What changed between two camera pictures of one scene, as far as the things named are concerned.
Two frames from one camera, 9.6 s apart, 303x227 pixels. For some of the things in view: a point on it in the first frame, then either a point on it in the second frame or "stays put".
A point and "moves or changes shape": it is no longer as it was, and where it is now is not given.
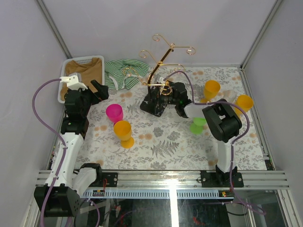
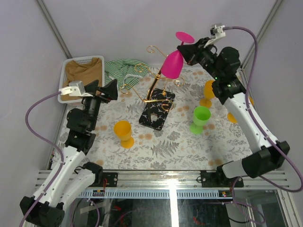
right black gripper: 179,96 → 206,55
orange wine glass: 211,88 stays put
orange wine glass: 123,131 stays put
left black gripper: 102,94 → 111,90
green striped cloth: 124,74 stays put
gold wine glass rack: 156,100 moves or changes shape
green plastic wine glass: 196,127 stays put
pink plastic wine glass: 114,112 → 173,62
